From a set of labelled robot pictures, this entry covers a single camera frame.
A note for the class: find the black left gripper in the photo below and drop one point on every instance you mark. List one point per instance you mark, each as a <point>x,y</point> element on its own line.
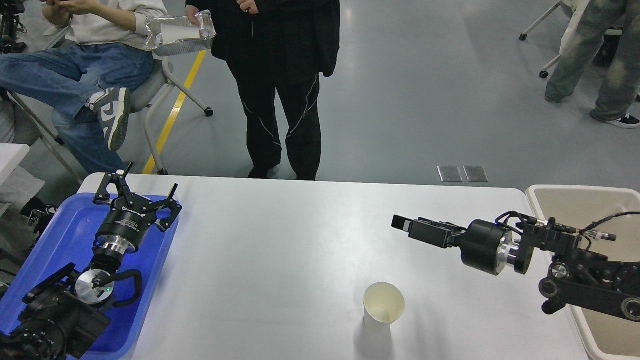
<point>126,220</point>

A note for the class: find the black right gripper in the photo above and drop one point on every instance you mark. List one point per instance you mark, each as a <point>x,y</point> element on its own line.
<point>485,246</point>

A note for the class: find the white paper cup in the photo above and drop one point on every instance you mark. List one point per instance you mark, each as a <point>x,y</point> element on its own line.
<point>384,304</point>
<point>172,33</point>

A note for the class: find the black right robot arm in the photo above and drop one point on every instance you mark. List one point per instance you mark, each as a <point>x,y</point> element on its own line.
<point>576,276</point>

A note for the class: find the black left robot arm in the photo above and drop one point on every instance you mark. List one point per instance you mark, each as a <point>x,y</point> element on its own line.
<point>85,289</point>

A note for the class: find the left metal floor plate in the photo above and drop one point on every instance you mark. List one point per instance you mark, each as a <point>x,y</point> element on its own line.
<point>449,173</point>

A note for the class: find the metal floor plate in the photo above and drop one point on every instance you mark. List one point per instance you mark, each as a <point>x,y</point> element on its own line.
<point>476,173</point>
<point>449,173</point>

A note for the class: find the right metal floor plate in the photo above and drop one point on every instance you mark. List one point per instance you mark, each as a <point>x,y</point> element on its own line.
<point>476,173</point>

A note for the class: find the grey rolling chair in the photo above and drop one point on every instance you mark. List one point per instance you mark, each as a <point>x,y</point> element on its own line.
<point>148,96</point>

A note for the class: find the black sneaker left edge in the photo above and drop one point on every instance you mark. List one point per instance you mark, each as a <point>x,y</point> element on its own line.
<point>39,214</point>

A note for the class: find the seated person in jeans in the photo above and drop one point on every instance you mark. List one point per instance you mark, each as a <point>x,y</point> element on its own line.
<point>88,85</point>

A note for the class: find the aluminium foil tray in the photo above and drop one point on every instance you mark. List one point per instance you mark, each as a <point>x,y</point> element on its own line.
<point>154,44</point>

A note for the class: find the white paper cup in tray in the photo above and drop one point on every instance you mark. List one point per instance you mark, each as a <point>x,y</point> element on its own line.
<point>172,33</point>

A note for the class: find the standing person in black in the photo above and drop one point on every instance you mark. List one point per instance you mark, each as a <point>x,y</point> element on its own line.
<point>277,49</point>

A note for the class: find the black tripod equipment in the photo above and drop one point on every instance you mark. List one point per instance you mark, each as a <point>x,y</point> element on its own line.
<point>11,26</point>

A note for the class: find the beige plastic bin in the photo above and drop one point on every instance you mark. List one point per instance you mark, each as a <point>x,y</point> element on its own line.
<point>604,337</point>

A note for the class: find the person in green trousers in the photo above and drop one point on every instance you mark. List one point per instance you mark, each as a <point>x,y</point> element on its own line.
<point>620,86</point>

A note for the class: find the white chair far right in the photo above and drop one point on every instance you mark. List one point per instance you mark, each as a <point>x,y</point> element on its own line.
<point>557,26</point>

